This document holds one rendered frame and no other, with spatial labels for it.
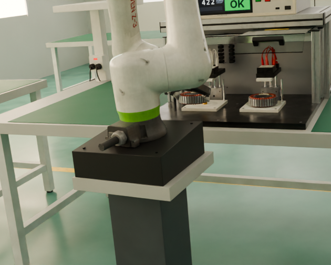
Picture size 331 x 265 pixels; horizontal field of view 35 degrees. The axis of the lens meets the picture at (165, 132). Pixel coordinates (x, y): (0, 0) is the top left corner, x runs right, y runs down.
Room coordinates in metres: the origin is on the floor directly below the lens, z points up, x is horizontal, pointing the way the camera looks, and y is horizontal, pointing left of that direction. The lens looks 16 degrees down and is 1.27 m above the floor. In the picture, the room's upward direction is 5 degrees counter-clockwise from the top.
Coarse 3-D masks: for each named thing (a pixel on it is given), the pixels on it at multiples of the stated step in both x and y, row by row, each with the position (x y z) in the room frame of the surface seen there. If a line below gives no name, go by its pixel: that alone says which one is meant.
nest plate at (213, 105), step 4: (212, 100) 2.18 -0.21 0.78; (216, 100) 2.18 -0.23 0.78; (220, 100) 2.17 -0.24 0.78; (224, 100) 2.16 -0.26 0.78; (192, 104) 2.15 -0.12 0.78; (196, 104) 2.14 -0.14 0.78; (200, 104) 2.13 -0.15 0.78; (208, 104) 2.12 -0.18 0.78; (212, 104) 2.11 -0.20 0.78; (216, 104) 2.11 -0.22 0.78; (220, 104) 2.10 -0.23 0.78; (224, 104) 2.13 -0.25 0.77; (184, 108) 2.09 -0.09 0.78; (188, 108) 2.08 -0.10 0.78; (192, 108) 2.08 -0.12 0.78; (196, 108) 2.07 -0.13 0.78; (200, 108) 2.06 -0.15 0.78; (204, 108) 2.05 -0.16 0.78; (208, 108) 2.05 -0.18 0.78; (212, 108) 2.04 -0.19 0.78; (216, 108) 2.04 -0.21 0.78; (220, 108) 2.08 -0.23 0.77
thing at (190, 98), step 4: (188, 92) 2.05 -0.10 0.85; (192, 92) 2.04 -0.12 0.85; (180, 96) 1.99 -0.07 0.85; (184, 96) 1.97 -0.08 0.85; (188, 96) 1.96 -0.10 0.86; (192, 96) 1.96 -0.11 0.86; (196, 96) 1.96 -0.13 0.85; (200, 96) 1.96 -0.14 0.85; (180, 100) 1.99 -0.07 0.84; (184, 100) 1.97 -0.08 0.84; (188, 100) 1.96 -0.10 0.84; (192, 100) 1.96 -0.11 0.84; (196, 100) 1.96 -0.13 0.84; (200, 100) 1.96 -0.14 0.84; (204, 100) 1.97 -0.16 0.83; (188, 104) 1.97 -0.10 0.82
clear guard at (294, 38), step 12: (240, 36) 1.96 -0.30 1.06; (252, 36) 1.94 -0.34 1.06; (264, 36) 1.92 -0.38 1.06; (288, 36) 1.88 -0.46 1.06; (300, 36) 1.86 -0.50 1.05; (240, 48) 1.92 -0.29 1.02; (252, 48) 1.90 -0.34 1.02; (264, 48) 1.88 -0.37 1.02; (276, 48) 1.86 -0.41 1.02; (288, 48) 1.84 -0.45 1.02; (300, 48) 1.83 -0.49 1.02
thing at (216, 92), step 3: (210, 87) 2.26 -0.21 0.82; (213, 87) 2.25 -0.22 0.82; (216, 87) 2.25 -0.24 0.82; (219, 87) 2.24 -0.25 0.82; (222, 87) 2.24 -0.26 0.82; (213, 90) 2.24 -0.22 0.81; (216, 90) 2.24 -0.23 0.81; (219, 90) 2.23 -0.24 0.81; (222, 90) 2.23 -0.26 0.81; (213, 93) 2.24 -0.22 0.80; (216, 93) 2.24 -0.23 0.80; (219, 93) 2.23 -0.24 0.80; (222, 93) 2.23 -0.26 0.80; (210, 96) 2.25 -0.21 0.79; (213, 96) 2.24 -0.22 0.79; (216, 96) 2.24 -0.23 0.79; (219, 96) 2.23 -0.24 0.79; (222, 96) 2.23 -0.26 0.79; (225, 96) 2.27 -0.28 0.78; (210, 99) 2.25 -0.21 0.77; (213, 99) 2.24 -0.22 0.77; (216, 99) 2.24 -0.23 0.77; (219, 99) 2.23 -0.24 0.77; (222, 99) 2.23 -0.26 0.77
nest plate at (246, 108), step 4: (280, 100) 2.08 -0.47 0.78; (284, 100) 2.07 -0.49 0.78; (248, 104) 2.06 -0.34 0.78; (276, 104) 2.02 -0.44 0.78; (280, 104) 2.01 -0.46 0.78; (284, 104) 2.04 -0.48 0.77; (240, 108) 2.00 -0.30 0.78; (244, 108) 2.00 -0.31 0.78; (248, 108) 1.99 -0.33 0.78; (252, 108) 1.98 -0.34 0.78; (256, 108) 1.98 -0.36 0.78; (260, 108) 1.97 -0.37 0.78; (264, 108) 1.97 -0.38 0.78; (268, 108) 1.96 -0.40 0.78; (272, 108) 1.96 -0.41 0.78; (276, 108) 1.95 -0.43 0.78; (280, 108) 1.97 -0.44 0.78; (256, 112) 1.97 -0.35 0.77; (260, 112) 1.96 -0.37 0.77; (264, 112) 1.95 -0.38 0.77; (268, 112) 1.95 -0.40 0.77; (272, 112) 1.94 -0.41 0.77; (276, 112) 1.94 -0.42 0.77
